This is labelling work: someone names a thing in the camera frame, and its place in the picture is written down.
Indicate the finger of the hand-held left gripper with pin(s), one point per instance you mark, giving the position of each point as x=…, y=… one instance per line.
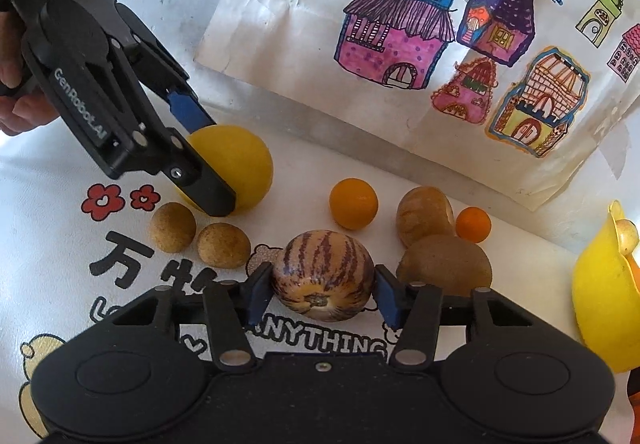
x=184, y=107
x=210, y=189

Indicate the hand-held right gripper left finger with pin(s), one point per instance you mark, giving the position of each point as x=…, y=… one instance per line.
x=259, y=298

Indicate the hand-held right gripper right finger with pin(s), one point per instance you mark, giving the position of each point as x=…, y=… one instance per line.
x=387, y=298

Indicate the yellow lemon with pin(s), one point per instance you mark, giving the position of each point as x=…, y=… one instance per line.
x=240, y=158

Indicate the brown longan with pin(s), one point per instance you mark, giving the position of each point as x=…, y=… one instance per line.
x=172, y=227
x=223, y=245

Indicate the brown kiwi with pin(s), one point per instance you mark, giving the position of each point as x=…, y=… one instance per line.
x=445, y=265

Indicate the purple striped pepino melon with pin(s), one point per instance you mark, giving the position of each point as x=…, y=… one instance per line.
x=322, y=274

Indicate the tan oval fruit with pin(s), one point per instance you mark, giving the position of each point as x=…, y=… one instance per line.
x=424, y=219

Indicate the person's left hand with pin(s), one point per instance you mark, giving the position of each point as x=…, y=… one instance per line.
x=15, y=108

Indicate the small orange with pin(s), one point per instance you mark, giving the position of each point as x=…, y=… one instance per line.
x=473, y=224

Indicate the white printed tablecloth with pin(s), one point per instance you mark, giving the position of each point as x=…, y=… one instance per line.
x=60, y=204

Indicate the colourful house drawing paper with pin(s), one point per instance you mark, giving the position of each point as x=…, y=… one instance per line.
x=310, y=23

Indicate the yellow plastic bowl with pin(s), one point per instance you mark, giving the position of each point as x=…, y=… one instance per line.
x=605, y=304

